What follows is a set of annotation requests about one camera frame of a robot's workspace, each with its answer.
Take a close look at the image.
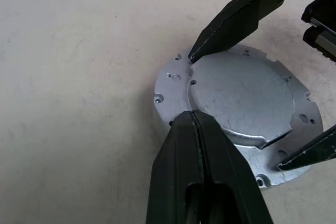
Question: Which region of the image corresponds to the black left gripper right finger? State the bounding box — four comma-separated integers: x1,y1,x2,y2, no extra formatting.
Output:
193,110,274,224

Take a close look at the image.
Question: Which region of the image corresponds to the round silver motor end cap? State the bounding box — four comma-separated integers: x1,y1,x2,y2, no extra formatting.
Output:
154,44,324,187

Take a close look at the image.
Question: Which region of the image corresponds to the silver motor stator housing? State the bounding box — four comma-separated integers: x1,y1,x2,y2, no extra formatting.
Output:
153,95,310,189

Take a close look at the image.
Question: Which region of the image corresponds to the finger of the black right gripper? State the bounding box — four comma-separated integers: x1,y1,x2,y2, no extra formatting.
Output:
187,0,320,61
277,129,336,172

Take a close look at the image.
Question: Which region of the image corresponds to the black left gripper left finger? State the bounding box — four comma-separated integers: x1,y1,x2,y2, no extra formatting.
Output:
146,110,204,224

